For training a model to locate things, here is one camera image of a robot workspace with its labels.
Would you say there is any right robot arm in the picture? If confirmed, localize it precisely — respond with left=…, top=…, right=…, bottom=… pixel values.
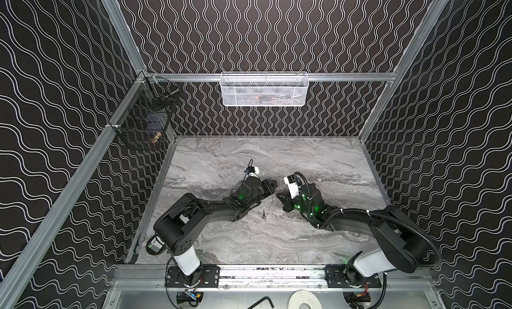
left=276, top=184, right=442, bottom=287

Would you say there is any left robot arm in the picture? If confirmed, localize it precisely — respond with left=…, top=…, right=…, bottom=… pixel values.
left=146, top=176, right=278, bottom=287

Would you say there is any black allen key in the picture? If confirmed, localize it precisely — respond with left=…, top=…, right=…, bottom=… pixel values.
left=248, top=296, right=275, bottom=309

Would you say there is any white tape roll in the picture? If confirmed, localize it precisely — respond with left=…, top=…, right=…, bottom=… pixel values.
left=287, top=290, right=322, bottom=309

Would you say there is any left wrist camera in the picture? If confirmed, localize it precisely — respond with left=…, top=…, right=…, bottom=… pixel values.
left=244, top=166, right=259, bottom=178

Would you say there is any white mesh wall basket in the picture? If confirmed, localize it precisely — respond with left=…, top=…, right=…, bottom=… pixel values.
left=219, top=72, right=309, bottom=107

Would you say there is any black wire wall basket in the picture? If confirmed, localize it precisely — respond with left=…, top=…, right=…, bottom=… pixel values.
left=114, top=78, right=181, bottom=152

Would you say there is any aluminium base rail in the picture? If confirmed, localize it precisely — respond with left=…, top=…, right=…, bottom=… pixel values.
left=113, top=263, right=435, bottom=292

